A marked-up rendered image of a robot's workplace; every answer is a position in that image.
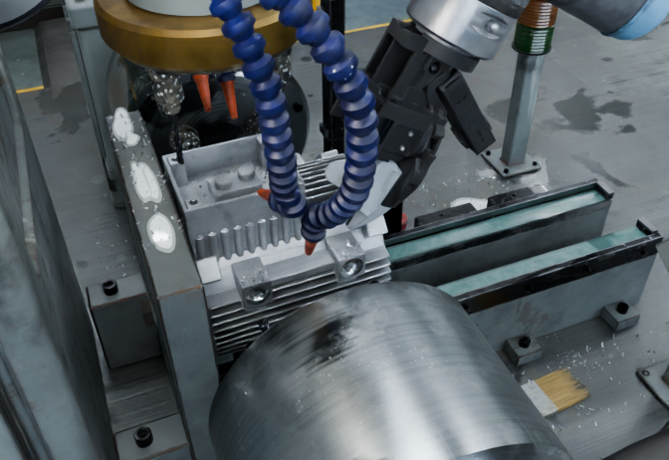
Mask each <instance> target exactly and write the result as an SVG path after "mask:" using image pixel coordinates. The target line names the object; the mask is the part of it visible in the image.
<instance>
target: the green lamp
mask: <svg viewBox="0 0 669 460"><path fill-rule="evenodd" d="M554 29H555V25H552V26H550V27H547V28H531V27H527V26H525V25H523V24H521V23H520V22H519V21H518V20H517V25H516V31H515V37H514V46H515V47H516V48H517V49H518V50H520V51H523V52H526V53H534V54H536V53H543V52H546V51H547V50H549V49H550V47H551V44H552V39H553V33H554Z"/></svg>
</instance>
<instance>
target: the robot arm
mask: <svg viewBox="0 0 669 460"><path fill-rule="evenodd" d="M530 1H531V0H410V2H409V4H408V6H407V8H406V12H407V14H408V16H409V17H410V18H411V19H412V21H411V23H410V24H409V23H406V22H404V21H402V20H399V19H397V18H395V17H393V18H392V20H391V22H390V23H389V25H388V27H387V29H386V31H385V33H384V34H383V36H382V38H381V40H380V42H379V44H378V45H377V47H376V49H375V51H374V53H373V55H372V56H371V58H370V60H369V62H368V64H367V66H366V67H365V69H364V70H363V69H360V68H357V69H358V70H362V71H364V72H365V74H366V75H367V77H368V79H369V83H368V87H367V88H368V89H369V90H371V91H372V93H373V95H374V96H375V99H376V103H375V107H374V109H375V110H376V113H377V115H378V118H379V123H378V127H377V130H378V134H379V137H380V139H379V143H378V145H377V149H378V159H377V161H376V172H375V174H374V176H373V178H374V182H373V186H372V188H371V189H370V193H369V198H368V199H367V200H366V201H365V202H364V203H363V206H362V207H361V209H360V210H359V211H357V212H355V214H354V216H353V217H351V218H350V219H347V221H346V222H345V223H344V224H345V225H346V227H347V228H348V229H355V228H358V227H360V226H363V225H365V224H367V223H369V222H371V221H373V220H374V219H376V218H378V217H380V216H381V215H383V214H384V213H385V212H387V211H388V210H389V209H390V208H395V207H396V206H397V205H398V204H399V203H401V202H402V201H403V200H404V199H406V198H407V197H408V196H409V195H410V194H412V193H413V192H414V191H415V190H416V189H417V188H418V186H419V185H420V184H421V182H422V181H423V179H424V177H425V176H426V174H427V172H428V169H429V167H430V165H431V164H432V162H433V161H434V160H435V159H436V155H435V153H436V152H437V150H438V148H439V145H440V143H441V141H442V138H444V137H445V127H444V126H445V124H446V123H447V121H449V122H450V124H451V127H450V128H451V131H452V132H453V134H454V135H455V137H456V139H457V140H458V141H459V142H460V143H461V144H462V145H463V146H464V147H465V148H466V149H467V148H468V147H469V148H470V149H471V150H472V151H474V152H475V153H476V154H477V155H478V154H480V153H481V152H482V151H483V150H485V149H486V148H487V147H489V146H490V145H491V144H493V143H494V142H495V141H496V139H495V137H494V135H493V134H492V132H491V130H492V128H491V125H490V124H489V122H488V120H487V119H486V118H485V116H484V115H483V114H482V112H481V110H480V108H479V106H478V104H477V102H476V100H475V98H474V96H473V95H472V93H471V91H470V89H469V87H468V85H467V83H466V81H465V79H464V77H463V75H462V73H461V72H460V71H463V72H466V73H472V72H473V71H474V69H475V68H476V66H477V64H478V63H479V61H480V59H481V60H493V58H494V57H495V55H496V53H497V52H498V50H499V49H500V47H501V45H502V44H503V42H504V41H505V39H506V37H507V36H508V34H509V33H510V31H511V29H512V28H513V26H514V25H515V23H516V21H517V20H518V19H519V18H520V16H521V15H522V13H523V12H524V10H525V8H526V7H527V5H528V4H529V2H530ZM545 1H547V2H549V3H551V4H552V5H554V6H556V7H558V8H560V9H561V10H563V11H564V12H566V13H568V14H570V15H571V16H573V17H575V18H577V19H579V20H581V21H582V22H584V23H586V24H588V25H590V26H591V27H593V28H595V29H597V30H599V32H600V33H601V34H602V35H604V36H607V37H610V36H611V37H613V38H615V39H618V40H632V39H636V38H639V37H641V36H643V35H645V34H647V33H649V32H650V31H652V30H653V29H654V28H655V27H657V26H658V25H659V24H660V23H661V22H662V21H663V20H664V19H665V18H666V16H667V15H668V14H669V0H545ZM457 69H458V70H460V71H458V70H457ZM445 116H446V117H447V119H448V120H447V119H446V118H445ZM393 159H396V160H399V161H400V162H399V163H398V164H396V163H395V162H394V161H393ZM345 161H346V159H342V160H337V161H333V162H331V163H330V164H329V166H328V167H327V169H326V172H325V176H326V179H327V181H329V182H330V183H332V184H334V185H335V186H337V187H338V188H339V187H340V185H341V183H342V177H343V174H344V164H345Z"/></svg>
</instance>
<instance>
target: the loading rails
mask: <svg viewBox="0 0 669 460"><path fill-rule="evenodd" d="M613 195H614V191H613V190H611V189H610V188H609V187H608V186H607V185H606V184H605V183H603V182H602V181H600V180H598V179H597V178H596V177H595V178H592V179H589V180H585V181H582V182H578V183H575V184H571V185H567V186H564V187H560V188H556V189H553V190H549V191H546V192H542V193H538V194H535V195H531V196H527V197H524V198H520V199H517V200H513V201H509V202H506V203H502V204H498V205H495V206H491V207H488V208H484V209H480V210H477V211H473V212H469V213H466V214H462V215H459V216H455V217H451V218H448V219H444V220H441V221H437V222H433V223H430V224H426V225H422V226H419V227H415V228H412V229H408V230H404V231H401V232H397V233H393V234H390V235H386V236H383V240H384V245H385V248H386V250H387V252H388V253H389V257H387V258H388V260H389V262H390V265H389V268H390V270H391V273H389V275H390V277H391V280H389V281H390V282H413V283H420V284H425V285H429V286H432V287H435V288H438V289H440V290H442V291H444V292H446V293H447V294H449V295H450V296H452V297H453V298H454V299H455V300H456V301H458V302H459V304H460V305H461V306H462V307H463V309H464V310H465V311H466V313H467V314H468V315H469V317H470V318H471V320H472V321H473V322H474V324H475V325H476V326H477V328H478V329H479V331H480V332H481V333H482V335H483V336H484V337H485V339H486V340H487V341H488V343H489V344H490V346H491V347H492V348H493V350H494V351H497V350H500V349H504V351H505V352H506V353H507V355H508V356H509V357H510V359H511V360H512V362H513V363H514V364H515V365H516V366H518V365H521V364H524V363H527V362H530V361H532V360H535V359H538V358H540V357H541V356H542V353H543V348H542V347H541V346H540V344H539V343H538V342H537V341H536V339H535V338H537V337H540V336H543V335H546V334H549V333H552V332H555V331H557V330H560V329H563V328H566V327H569V326H572V325H575V324H578V323H581V322H584V321H587V320H590V319H593V318H595V317H598V316H601V317H602V318H603V319H604V320H605V321H606V322H607V323H608V324H609V325H610V326H611V328H612V329H613V330H614V331H619V330H622V329H625V328H628V327H631V326H633V325H636V324H637V323H638V321H639V318H640V314H639V313H638V312H637V311H636V310H635V309H634V308H633V307H632V306H631V305H633V304H636V303H639V301H640V298H641V296H642V293H643V290H644V288H645V285H646V282H647V280H648V277H649V274H650V271H651V269H652V266H653V263H654V261H655V258H656V255H657V253H658V251H657V249H656V245H657V244H658V243H660V242H662V240H663V237H664V236H663V235H662V234H661V233H659V232H658V229H656V228H655V227H654V226H653V225H652V224H651V223H649V222H648V221H647V220H646V219H645V218H644V217H642V218H639V219H638V220H637V223H636V226H633V227H630V228H626V229H623V230H620V231H617V232H613V233H610V234H607V235H603V236H601V234H602V231H603V228H604V224H605V221H606V218H607V214H608V211H609V207H610V205H611V202H612V199H611V198H613Z"/></svg>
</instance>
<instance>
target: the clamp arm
mask: <svg viewBox="0 0 669 460"><path fill-rule="evenodd" d="M317 10H323V11H324V12H325V13H327V14H328V15H329V17H330V21H329V25H330V28H331V31H332V30H339V31H340V32H341V33H342V34H343V35H344V37H345V0H321V5H319V6H317ZM323 67H324V64H323V63H322V86H323V122H320V132H321V133H322V135H323V136H324V152H327V151H331V150H335V149H336V150H337V152H338V154H342V153H343V154H344V118H342V117H338V116H335V115H331V114H330V111H331V110H332V108H333V106H334V104H335V101H336V99H337V97H336V95H335V91H334V88H333V86H334V82H330V81H328V80H327V78H326V76H325V74H324V72H323ZM344 155H345V154H344Z"/></svg>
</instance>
